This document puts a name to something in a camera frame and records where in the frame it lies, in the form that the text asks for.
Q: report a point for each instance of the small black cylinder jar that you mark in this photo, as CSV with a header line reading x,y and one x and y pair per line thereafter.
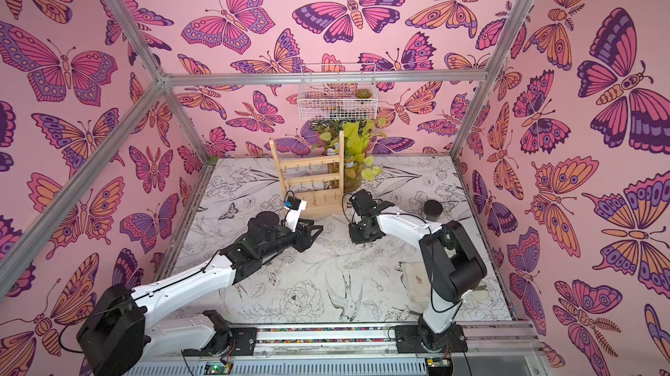
x,y
432,210

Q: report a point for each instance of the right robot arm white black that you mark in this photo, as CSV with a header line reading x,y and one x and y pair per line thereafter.
x,y
453,264

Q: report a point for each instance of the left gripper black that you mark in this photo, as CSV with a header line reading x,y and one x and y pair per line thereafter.
x,y
301,235

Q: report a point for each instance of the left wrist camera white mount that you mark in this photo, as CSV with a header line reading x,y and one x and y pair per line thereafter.
x,y
294,208

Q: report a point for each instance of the white wire basket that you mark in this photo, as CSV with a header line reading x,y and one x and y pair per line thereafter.
x,y
326,91

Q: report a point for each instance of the potted green plant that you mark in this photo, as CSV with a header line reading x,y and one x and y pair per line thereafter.
x,y
353,139

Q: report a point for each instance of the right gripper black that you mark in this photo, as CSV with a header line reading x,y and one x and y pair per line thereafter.
x,y
358,228

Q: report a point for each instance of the wooden jewelry display stand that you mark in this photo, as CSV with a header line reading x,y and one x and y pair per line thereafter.
x,y
319,181

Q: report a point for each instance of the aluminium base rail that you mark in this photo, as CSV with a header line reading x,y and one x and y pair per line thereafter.
x,y
494,348

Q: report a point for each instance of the small succulent in basket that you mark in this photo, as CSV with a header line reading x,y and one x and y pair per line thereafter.
x,y
363,94

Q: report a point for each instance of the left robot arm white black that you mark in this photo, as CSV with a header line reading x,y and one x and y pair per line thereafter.
x,y
128,325

